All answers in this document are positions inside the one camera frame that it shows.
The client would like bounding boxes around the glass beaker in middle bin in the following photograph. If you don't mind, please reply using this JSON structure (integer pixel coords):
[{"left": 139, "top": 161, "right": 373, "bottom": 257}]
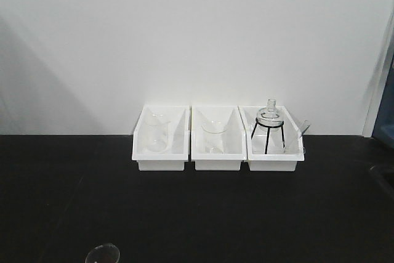
[{"left": 201, "top": 121, "right": 227, "bottom": 153}]

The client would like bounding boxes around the glass beaker in bin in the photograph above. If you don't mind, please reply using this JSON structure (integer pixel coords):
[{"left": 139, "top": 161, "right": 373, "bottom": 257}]
[
  {"left": 145, "top": 113, "right": 170, "bottom": 152},
  {"left": 201, "top": 121, "right": 227, "bottom": 153}
]

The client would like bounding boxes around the middle white plastic bin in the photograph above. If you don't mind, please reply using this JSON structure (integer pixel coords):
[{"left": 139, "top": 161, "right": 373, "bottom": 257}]
[{"left": 191, "top": 105, "right": 247, "bottom": 171}]

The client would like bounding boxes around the white plastic bin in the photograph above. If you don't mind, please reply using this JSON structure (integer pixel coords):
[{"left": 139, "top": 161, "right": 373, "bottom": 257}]
[
  {"left": 238, "top": 106, "right": 305, "bottom": 171},
  {"left": 132, "top": 105, "right": 190, "bottom": 171},
  {"left": 191, "top": 105, "right": 247, "bottom": 171}
]

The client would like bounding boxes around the glass beaker in left bin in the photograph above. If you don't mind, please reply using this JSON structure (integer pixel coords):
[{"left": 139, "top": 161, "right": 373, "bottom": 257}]
[{"left": 145, "top": 113, "right": 170, "bottom": 152}]

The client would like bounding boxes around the left white plastic bin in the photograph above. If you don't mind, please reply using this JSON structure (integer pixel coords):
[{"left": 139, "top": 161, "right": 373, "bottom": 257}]
[{"left": 132, "top": 105, "right": 190, "bottom": 171}]

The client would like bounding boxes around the round glass flask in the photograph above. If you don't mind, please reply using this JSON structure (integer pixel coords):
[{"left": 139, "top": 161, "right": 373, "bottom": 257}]
[{"left": 257, "top": 99, "right": 283, "bottom": 127}]

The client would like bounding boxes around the right white plastic bin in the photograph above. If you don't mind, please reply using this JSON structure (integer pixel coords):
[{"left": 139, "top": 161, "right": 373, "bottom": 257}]
[{"left": 238, "top": 106, "right": 305, "bottom": 171}]

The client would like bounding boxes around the clear glass beaker near edge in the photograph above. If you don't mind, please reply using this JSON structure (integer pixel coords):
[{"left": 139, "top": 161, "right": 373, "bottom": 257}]
[{"left": 85, "top": 243, "right": 121, "bottom": 263}]

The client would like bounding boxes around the blue object at right edge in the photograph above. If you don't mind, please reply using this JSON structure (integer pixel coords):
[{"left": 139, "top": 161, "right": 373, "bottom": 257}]
[{"left": 372, "top": 67, "right": 394, "bottom": 147}]

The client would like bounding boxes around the black wire tripod stand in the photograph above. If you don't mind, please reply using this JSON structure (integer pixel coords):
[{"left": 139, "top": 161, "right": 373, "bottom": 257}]
[{"left": 251, "top": 118, "right": 286, "bottom": 154}]

